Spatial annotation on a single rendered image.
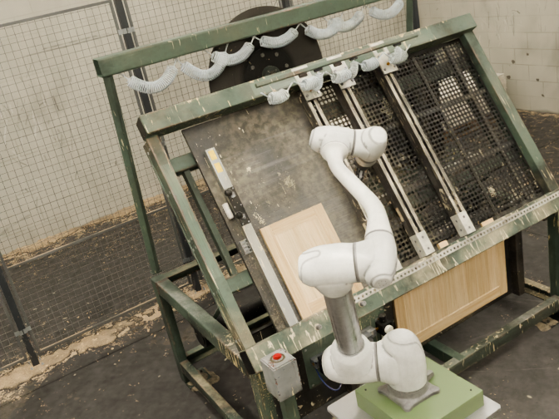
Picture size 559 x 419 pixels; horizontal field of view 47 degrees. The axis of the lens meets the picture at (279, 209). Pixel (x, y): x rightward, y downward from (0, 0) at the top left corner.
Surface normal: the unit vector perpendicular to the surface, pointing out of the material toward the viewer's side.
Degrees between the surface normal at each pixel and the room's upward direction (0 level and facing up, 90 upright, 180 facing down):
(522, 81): 90
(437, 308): 90
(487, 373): 0
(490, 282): 90
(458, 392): 1
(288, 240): 58
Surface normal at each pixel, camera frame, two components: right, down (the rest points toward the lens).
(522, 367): -0.19, -0.91
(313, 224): 0.33, -0.29
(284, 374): 0.51, 0.23
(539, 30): -0.83, 0.36
